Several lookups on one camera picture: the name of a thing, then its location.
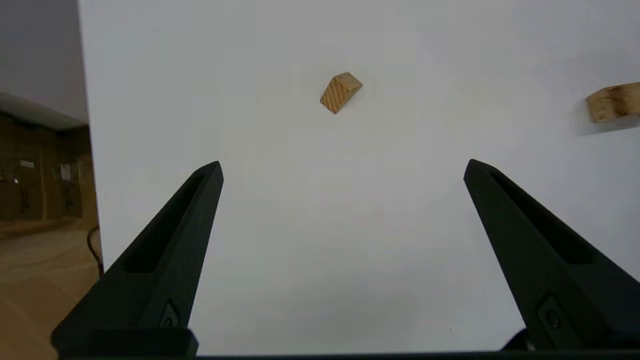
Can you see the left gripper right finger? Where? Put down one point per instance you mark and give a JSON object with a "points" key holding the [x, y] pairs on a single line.
{"points": [[560, 280]]}

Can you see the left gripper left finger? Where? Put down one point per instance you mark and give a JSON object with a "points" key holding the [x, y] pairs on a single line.
{"points": [[150, 290]]}

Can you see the arched wooden block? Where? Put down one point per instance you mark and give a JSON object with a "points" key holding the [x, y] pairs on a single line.
{"points": [[622, 114]]}

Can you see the rectangular wooden block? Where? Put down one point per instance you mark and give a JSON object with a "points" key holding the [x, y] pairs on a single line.
{"points": [[617, 96]]}

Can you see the triangular wooden block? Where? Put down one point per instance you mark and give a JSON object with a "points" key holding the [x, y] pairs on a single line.
{"points": [[339, 94]]}

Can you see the brown cardboard box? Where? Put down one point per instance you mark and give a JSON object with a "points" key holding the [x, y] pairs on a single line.
{"points": [[62, 195], [22, 195]]}

